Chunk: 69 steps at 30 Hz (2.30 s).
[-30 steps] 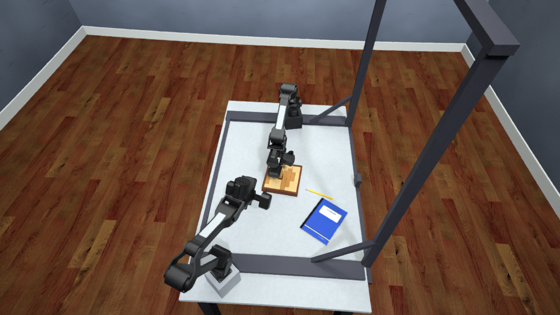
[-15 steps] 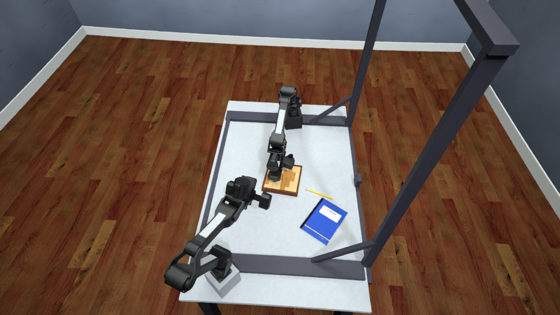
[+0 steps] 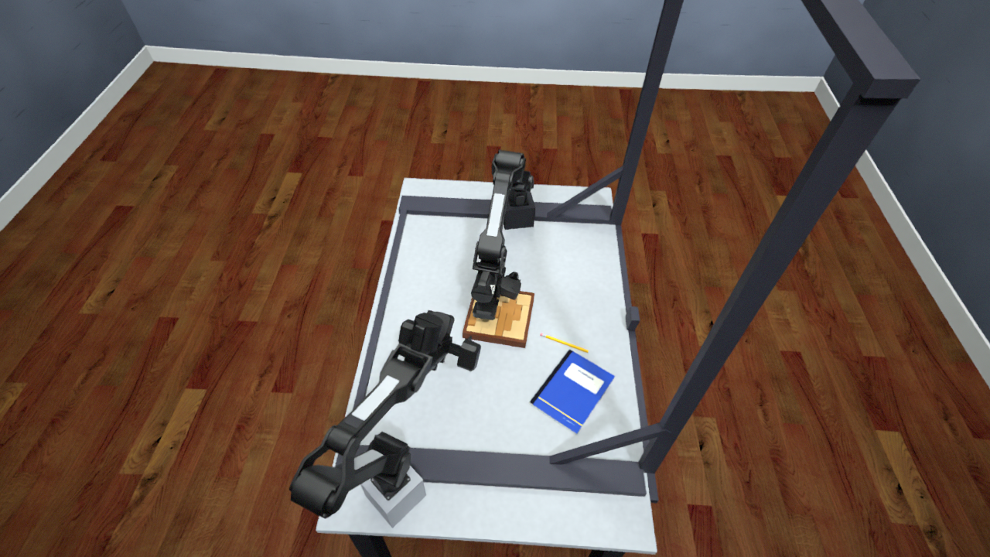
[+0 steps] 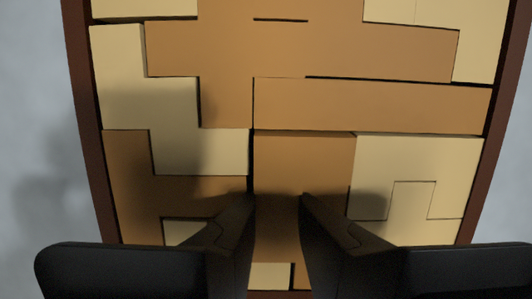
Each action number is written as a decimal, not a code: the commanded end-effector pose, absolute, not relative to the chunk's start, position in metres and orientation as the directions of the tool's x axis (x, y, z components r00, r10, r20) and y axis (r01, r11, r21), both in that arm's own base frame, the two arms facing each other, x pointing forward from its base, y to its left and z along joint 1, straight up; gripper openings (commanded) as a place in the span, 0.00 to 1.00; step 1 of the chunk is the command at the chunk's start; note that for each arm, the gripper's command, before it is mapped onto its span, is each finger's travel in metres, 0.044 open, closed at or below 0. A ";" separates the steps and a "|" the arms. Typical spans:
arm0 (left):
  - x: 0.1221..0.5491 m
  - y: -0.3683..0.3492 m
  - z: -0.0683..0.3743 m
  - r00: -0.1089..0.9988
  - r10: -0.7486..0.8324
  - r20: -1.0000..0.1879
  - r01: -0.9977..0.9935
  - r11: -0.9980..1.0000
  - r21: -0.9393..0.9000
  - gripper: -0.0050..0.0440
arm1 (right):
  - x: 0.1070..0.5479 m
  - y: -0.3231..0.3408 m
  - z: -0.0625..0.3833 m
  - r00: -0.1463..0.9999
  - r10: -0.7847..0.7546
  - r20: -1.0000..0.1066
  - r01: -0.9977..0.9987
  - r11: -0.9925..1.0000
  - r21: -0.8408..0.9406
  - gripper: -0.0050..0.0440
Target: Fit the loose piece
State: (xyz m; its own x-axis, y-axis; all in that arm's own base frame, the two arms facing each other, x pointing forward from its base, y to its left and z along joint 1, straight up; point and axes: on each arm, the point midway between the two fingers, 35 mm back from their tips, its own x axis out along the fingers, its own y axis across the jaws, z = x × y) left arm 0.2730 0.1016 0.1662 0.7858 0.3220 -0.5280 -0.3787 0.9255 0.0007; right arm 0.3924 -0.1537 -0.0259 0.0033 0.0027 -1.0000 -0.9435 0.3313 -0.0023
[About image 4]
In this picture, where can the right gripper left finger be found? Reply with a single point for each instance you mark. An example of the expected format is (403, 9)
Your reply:
(82, 270)

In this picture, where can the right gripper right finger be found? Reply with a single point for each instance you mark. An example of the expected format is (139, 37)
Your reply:
(345, 261)

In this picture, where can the dark brown wooden puzzle tray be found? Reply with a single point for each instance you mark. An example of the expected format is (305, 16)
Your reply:
(77, 17)

